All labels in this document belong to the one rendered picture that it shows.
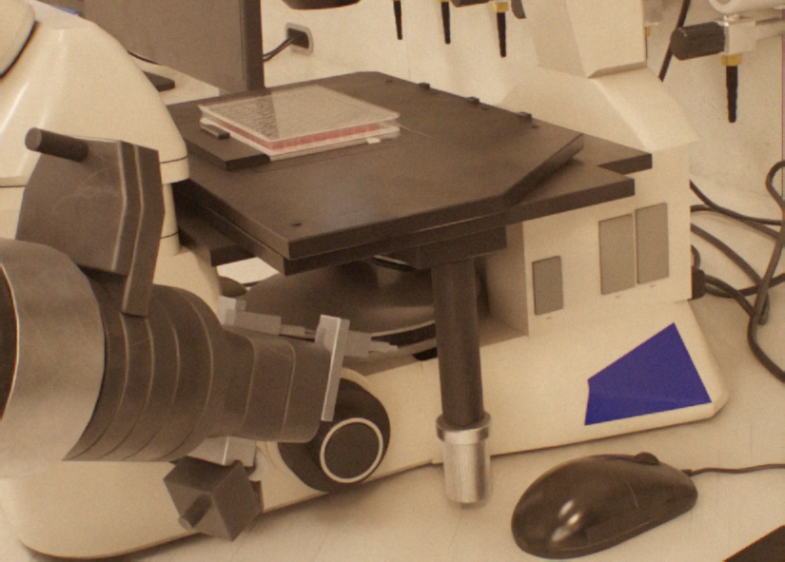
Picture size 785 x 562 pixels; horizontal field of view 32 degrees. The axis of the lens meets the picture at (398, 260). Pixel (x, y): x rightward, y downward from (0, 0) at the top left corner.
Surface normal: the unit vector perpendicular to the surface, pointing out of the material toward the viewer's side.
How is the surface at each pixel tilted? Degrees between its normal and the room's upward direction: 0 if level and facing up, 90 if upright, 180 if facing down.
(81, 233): 65
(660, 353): 48
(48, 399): 101
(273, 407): 82
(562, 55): 105
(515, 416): 90
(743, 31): 90
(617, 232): 90
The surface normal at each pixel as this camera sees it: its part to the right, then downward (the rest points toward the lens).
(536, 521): -0.67, -0.44
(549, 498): -0.54, -0.65
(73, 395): 0.76, 0.32
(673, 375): 0.26, -0.44
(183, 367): 0.83, -0.07
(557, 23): -0.84, 0.44
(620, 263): 0.44, 0.25
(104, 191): -0.56, -0.13
